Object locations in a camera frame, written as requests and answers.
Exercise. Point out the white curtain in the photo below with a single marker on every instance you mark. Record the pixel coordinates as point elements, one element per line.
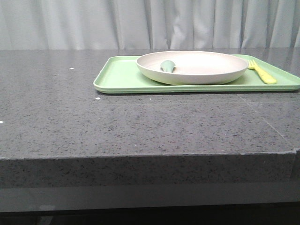
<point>148,24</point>

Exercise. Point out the yellow plastic fork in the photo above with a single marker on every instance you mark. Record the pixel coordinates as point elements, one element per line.
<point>264,76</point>

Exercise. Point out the light green serving tray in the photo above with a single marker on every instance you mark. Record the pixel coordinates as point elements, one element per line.
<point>120,75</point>

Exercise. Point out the green spoon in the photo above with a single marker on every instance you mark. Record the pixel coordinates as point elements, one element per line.
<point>167,66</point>

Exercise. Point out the cream round plate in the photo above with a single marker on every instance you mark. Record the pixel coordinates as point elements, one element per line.
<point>192,67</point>

